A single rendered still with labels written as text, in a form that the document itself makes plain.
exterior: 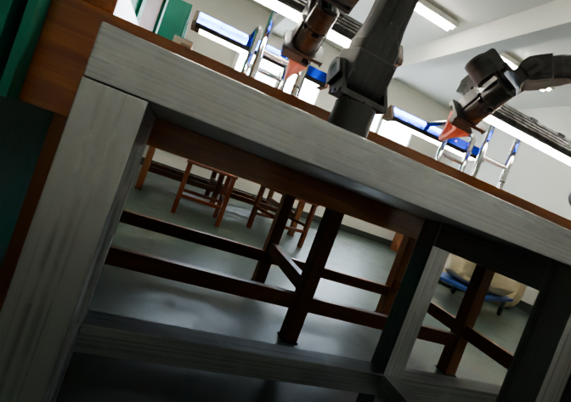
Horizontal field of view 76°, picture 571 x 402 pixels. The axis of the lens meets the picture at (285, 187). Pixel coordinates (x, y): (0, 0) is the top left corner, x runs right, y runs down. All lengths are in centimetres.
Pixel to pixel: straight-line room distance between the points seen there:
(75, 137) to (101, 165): 2
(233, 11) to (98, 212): 614
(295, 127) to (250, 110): 4
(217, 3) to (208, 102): 609
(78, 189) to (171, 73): 11
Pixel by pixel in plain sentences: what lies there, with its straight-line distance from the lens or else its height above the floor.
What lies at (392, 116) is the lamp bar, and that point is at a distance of 183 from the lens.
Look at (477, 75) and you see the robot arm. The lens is 100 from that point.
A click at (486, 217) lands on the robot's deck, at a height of 65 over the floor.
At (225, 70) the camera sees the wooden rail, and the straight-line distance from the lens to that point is 70.
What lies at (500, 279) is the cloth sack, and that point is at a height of 39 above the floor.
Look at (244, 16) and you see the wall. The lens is 640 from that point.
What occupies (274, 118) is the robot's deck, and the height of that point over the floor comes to 65.
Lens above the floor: 61
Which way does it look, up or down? 2 degrees down
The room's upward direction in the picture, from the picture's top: 20 degrees clockwise
